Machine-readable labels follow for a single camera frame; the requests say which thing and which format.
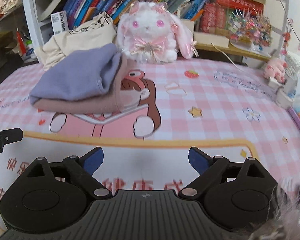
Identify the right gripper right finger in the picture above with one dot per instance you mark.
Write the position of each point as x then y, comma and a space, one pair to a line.
210, 170

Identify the pink white bunny plush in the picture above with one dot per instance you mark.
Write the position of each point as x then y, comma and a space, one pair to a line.
149, 33

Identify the white Gorilla book box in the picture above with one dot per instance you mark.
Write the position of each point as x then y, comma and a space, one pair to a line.
59, 22

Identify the colorful bead tree ornament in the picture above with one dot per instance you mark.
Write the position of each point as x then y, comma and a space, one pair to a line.
250, 27

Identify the pink checkered desk mat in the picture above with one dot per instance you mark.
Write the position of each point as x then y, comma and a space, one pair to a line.
221, 109

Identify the purple stick bundle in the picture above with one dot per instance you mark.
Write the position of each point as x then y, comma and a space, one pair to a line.
294, 116

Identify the purple and mauve sweater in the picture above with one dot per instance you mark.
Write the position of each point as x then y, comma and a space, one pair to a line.
85, 82

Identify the white plastic jar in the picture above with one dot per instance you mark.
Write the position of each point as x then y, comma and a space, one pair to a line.
30, 49

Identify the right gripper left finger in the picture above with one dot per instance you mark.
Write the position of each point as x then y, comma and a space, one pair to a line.
80, 172

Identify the row of books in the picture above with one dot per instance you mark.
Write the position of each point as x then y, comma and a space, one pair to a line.
80, 11

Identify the cream box on shelf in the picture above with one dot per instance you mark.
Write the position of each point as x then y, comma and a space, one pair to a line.
211, 39

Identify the cream folded garment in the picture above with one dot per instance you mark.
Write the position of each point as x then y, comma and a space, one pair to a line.
92, 34

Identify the small pink pig plush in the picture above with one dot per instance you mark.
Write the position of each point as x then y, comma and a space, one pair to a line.
275, 68

